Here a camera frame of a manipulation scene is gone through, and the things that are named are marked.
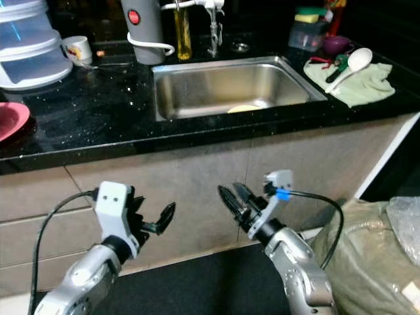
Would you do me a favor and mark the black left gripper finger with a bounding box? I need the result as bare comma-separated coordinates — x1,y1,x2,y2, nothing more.
157,202,176,234

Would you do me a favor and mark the pink plate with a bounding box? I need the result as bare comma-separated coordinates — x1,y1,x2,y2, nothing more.
0,102,32,142

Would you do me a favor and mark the grey tiled counter cabinet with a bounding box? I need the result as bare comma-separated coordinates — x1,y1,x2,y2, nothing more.
0,113,420,296

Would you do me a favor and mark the black floor mat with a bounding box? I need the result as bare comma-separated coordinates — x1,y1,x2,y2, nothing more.
30,240,322,315

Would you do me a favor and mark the yellow plate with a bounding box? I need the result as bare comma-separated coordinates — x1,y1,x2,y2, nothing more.
226,104,264,114

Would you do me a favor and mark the stainless steel sink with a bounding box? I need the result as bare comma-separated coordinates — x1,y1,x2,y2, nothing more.
152,56,329,122

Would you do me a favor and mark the olive green sack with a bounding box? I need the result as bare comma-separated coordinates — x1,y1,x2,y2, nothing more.
310,198,420,315

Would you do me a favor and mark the clear plastic bag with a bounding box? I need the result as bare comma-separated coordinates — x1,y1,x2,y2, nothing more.
385,195,420,264

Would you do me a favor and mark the long metal spoon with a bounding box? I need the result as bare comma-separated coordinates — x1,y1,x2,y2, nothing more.
89,60,140,70

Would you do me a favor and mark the yellow oil glass bottle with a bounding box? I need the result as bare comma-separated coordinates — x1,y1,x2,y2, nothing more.
174,5,193,62

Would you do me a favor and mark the light green dish cloth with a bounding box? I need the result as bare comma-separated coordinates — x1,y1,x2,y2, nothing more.
303,60,397,108

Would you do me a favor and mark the clear plastic container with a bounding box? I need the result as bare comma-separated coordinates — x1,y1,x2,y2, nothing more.
287,20,326,53

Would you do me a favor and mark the white and metal faucet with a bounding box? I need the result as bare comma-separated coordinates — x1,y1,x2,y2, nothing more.
163,0,228,59

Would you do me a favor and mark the purple bowl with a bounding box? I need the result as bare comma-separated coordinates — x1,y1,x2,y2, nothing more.
323,35,350,56

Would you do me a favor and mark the white plastic ladle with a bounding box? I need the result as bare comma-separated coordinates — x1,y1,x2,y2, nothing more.
325,47,374,94

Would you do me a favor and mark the white printed mug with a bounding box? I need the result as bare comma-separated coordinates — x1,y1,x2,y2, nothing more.
62,36,93,66

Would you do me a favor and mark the grey kettle with red button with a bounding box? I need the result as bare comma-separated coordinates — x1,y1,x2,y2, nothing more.
121,0,166,66

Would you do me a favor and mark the yellow green sponge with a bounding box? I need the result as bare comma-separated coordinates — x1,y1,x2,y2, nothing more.
294,7,328,25

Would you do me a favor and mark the white stacked plastic container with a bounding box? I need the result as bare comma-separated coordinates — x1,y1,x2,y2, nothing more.
0,0,74,92

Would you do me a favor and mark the red and yellow object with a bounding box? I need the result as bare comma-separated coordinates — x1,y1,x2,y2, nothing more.
324,0,348,37

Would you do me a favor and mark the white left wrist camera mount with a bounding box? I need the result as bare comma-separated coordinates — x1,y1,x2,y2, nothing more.
95,181,138,261

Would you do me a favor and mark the black cable with blue tape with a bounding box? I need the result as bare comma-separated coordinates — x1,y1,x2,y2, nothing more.
276,188,346,270

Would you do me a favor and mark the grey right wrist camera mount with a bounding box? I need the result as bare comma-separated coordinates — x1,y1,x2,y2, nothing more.
248,169,295,240

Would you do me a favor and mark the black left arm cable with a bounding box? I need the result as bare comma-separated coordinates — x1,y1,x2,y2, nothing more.
28,189,100,315

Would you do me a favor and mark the green black handled utensil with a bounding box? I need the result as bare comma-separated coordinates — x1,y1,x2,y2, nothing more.
325,54,350,85

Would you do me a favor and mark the white kettle power cord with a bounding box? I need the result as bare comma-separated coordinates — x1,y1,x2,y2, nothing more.
126,32,175,58

